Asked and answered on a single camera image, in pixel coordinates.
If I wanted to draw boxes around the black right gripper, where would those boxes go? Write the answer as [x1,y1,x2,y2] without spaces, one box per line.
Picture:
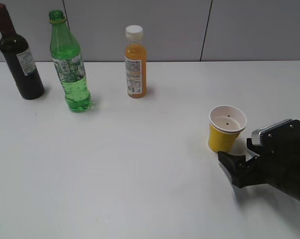
[217,119,300,201]

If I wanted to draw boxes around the yellow paper cup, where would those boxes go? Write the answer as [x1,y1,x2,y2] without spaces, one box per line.
[208,105,247,152]

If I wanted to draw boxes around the green sprite bottle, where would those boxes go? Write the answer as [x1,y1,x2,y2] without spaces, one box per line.
[49,10,92,112]

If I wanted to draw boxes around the orange juice bottle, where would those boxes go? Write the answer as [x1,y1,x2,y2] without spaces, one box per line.
[125,25,147,99]

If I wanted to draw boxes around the dark wine bottle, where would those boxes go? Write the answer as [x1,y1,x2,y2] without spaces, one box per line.
[0,3,44,100]

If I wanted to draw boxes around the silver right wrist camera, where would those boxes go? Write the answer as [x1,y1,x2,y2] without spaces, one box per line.
[251,119,292,146]

